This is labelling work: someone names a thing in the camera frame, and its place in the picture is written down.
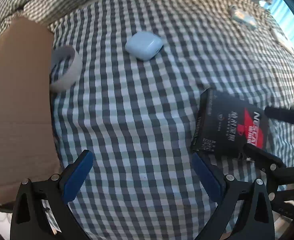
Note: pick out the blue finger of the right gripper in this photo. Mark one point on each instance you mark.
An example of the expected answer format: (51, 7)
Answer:
(280, 114)
(265, 161)

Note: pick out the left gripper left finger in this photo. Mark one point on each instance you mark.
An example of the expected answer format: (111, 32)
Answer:
(74, 175)

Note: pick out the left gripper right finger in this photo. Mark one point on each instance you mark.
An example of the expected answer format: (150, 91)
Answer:
(211, 177)

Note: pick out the black Nescafe box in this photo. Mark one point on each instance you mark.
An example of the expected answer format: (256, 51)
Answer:
(226, 123)

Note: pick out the cardboard box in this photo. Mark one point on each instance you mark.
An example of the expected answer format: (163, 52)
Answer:
(27, 148)

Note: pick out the small clear wrapper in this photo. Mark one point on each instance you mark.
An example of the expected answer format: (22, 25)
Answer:
(242, 17)

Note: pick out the white tape roll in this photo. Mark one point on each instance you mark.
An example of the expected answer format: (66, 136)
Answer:
(71, 73)

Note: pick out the gingham bed sheet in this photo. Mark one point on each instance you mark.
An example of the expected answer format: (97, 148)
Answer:
(138, 117)

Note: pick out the light blue earbuds case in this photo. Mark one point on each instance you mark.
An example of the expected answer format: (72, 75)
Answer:
(144, 45)

